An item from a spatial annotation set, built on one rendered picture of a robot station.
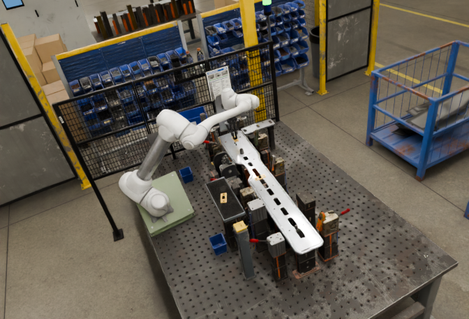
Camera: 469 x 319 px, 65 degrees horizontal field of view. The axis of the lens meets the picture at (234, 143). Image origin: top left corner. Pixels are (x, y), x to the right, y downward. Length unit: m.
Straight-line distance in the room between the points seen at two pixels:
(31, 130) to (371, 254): 3.50
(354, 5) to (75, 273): 4.63
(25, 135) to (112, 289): 1.89
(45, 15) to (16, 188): 4.91
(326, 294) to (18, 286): 2.86
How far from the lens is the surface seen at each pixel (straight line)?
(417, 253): 2.69
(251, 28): 3.35
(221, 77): 3.34
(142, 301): 3.49
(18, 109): 4.37
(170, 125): 2.34
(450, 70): 5.06
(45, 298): 3.94
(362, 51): 5.97
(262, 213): 2.37
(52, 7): 8.96
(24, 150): 4.59
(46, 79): 6.67
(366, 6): 5.76
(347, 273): 2.52
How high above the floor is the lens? 2.77
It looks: 35 degrees down
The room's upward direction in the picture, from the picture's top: 10 degrees counter-clockwise
